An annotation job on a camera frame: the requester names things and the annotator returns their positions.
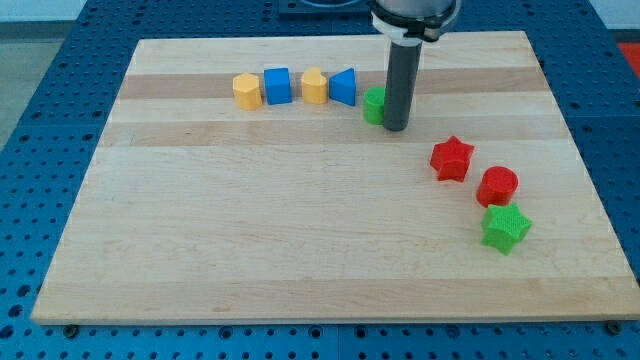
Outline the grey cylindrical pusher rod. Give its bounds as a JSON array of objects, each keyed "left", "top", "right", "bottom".
[{"left": 383, "top": 43, "right": 422, "bottom": 132}]

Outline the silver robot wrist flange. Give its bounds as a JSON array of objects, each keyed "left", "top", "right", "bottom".
[{"left": 368, "top": 0, "right": 461, "bottom": 47}]

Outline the green cylinder block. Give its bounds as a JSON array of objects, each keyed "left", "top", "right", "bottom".
[{"left": 363, "top": 86, "right": 386, "bottom": 125}]

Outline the blue triangle block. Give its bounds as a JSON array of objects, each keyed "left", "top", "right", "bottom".
[{"left": 329, "top": 68, "right": 357, "bottom": 106}]

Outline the yellow heart block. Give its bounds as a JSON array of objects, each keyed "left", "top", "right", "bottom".
[{"left": 301, "top": 67, "right": 328, "bottom": 104}]

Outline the red star block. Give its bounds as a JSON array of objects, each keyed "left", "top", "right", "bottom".
[{"left": 429, "top": 136, "right": 475, "bottom": 182}]

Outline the blue cube block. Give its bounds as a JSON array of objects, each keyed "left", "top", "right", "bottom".
[{"left": 263, "top": 68, "right": 292, "bottom": 105}]

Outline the red cylinder block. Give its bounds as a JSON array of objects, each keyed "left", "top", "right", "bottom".
[{"left": 476, "top": 166, "right": 519, "bottom": 207}]

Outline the yellow hexagon block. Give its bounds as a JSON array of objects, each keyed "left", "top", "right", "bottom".
[{"left": 232, "top": 73, "right": 262, "bottom": 111}]

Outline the green star block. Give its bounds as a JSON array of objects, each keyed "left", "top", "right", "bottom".
[{"left": 481, "top": 203, "right": 533, "bottom": 256}]

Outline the wooden board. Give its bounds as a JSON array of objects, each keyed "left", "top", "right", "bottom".
[{"left": 31, "top": 31, "right": 639, "bottom": 325}]

